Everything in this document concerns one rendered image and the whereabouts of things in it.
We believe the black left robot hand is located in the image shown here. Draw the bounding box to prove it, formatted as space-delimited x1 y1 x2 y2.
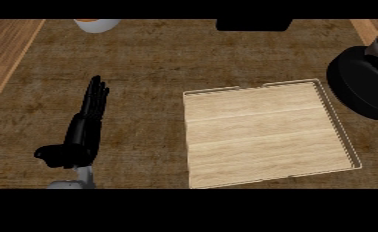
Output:
32 74 110 170

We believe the black appliance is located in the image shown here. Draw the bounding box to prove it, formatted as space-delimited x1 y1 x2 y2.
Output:
213 18 293 33

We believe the pale wooden tray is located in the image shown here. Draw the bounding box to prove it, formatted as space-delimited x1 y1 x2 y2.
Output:
181 78 363 190

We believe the black pot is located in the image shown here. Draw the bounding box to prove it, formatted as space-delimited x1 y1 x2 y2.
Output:
326 37 378 121

